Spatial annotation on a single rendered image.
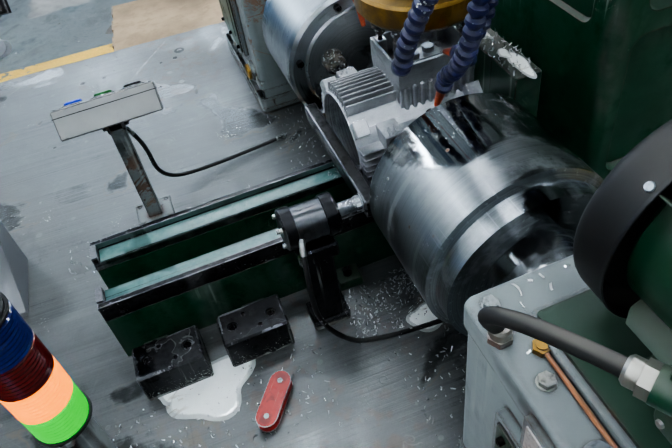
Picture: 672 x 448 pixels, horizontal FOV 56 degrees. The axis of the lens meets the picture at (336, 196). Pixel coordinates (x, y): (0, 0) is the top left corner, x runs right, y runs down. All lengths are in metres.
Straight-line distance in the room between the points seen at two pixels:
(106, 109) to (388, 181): 0.53
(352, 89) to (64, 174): 0.76
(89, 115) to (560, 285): 0.79
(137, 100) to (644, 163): 0.84
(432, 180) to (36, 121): 1.16
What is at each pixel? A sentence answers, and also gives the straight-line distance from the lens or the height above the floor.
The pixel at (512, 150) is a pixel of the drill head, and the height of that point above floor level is 1.16.
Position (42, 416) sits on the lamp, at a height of 1.08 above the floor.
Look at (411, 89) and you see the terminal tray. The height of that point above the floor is 1.11.
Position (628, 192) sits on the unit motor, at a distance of 0.45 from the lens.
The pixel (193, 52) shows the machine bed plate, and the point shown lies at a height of 0.80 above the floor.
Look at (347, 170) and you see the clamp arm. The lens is 0.91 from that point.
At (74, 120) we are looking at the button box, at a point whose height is 1.06.
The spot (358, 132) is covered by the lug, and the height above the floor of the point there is 1.08.
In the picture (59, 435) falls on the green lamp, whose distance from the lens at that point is 0.75.
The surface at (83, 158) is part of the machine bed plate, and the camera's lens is 1.50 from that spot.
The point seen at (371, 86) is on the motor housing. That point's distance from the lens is 0.94.
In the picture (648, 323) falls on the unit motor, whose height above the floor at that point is 1.24.
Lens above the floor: 1.63
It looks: 44 degrees down
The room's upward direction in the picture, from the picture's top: 10 degrees counter-clockwise
